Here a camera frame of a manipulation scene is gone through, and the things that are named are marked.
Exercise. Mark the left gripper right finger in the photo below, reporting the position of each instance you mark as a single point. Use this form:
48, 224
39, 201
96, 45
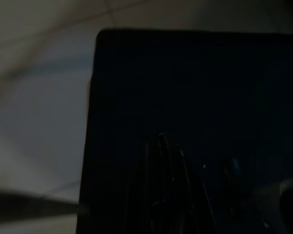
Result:
183, 195

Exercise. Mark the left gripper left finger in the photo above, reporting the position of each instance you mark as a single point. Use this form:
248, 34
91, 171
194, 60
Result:
153, 185

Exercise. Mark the black flat pad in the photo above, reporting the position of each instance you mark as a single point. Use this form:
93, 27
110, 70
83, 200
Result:
185, 85

